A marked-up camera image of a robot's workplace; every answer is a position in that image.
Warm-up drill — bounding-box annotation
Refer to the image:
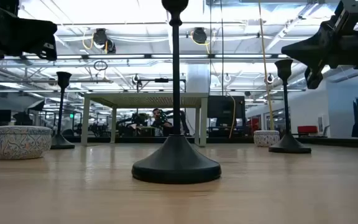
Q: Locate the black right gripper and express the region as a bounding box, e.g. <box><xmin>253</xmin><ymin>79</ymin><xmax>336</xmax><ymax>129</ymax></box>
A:
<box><xmin>281</xmin><ymin>0</ymin><xmax>358</xmax><ymax>90</ymax></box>

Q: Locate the tall black metal candlestick holder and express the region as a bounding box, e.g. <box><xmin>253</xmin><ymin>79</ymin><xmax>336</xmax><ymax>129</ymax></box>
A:
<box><xmin>50</xmin><ymin>71</ymin><xmax>76</xmax><ymax>151</ymax></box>
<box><xmin>268</xmin><ymin>58</ymin><xmax>312</xmax><ymax>154</ymax></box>
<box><xmin>131</xmin><ymin>0</ymin><xmax>222</xmax><ymax>185</ymax></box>

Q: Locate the lilac dotted round ceramic holder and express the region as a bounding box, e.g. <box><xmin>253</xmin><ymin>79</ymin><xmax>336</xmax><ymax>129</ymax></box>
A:
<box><xmin>253</xmin><ymin>129</ymin><xmax>281</xmax><ymax>148</ymax></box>

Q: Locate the grey patterned round ceramic holder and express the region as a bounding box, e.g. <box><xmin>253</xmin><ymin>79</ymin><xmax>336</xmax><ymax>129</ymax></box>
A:
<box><xmin>0</xmin><ymin>125</ymin><xmax>53</xmax><ymax>161</ymax></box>

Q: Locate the dark horizontal ceiling beam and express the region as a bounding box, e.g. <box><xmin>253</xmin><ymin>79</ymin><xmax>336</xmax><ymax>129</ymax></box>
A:
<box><xmin>0</xmin><ymin>53</ymin><xmax>291</xmax><ymax>60</ymax></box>

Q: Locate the black monitor screen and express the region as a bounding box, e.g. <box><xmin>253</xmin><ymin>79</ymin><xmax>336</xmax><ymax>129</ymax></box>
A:
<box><xmin>207</xmin><ymin>95</ymin><xmax>246</xmax><ymax>119</ymax></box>

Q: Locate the green perforated metal riser shelf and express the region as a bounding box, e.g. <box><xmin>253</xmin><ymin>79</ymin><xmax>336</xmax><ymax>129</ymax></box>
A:
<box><xmin>80</xmin><ymin>92</ymin><xmax>210</xmax><ymax>147</ymax></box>

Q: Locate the person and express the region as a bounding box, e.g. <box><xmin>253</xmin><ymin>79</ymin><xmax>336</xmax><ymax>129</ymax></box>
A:
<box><xmin>150</xmin><ymin>108</ymin><xmax>175</xmax><ymax>137</ymax></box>

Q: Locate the long yellow power cable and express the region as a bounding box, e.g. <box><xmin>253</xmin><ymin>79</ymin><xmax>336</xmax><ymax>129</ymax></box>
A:
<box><xmin>257</xmin><ymin>0</ymin><xmax>275</xmax><ymax>131</ymax></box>

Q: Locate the black ceiling cord reel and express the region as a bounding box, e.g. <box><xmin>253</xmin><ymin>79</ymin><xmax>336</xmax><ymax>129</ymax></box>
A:
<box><xmin>92</xmin><ymin>27</ymin><xmax>109</xmax><ymax>47</ymax></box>
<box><xmin>192</xmin><ymin>27</ymin><xmax>208</xmax><ymax>44</ymax></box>

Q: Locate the black hanging ring loop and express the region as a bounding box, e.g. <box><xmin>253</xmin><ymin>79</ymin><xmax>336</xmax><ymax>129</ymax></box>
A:
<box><xmin>93</xmin><ymin>60</ymin><xmax>109</xmax><ymax>72</ymax></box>

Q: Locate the black aluminium extrusion frame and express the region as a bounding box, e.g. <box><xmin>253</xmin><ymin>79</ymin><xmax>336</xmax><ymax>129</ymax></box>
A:
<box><xmin>0</xmin><ymin>135</ymin><xmax>358</xmax><ymax>149</ymax></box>

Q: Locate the thin yellow cable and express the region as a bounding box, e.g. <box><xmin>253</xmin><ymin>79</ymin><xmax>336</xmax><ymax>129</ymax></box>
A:
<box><xmin>227</xmin><ymin>93</ymin><xmax>237</xmax><ymax>139</ymax></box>

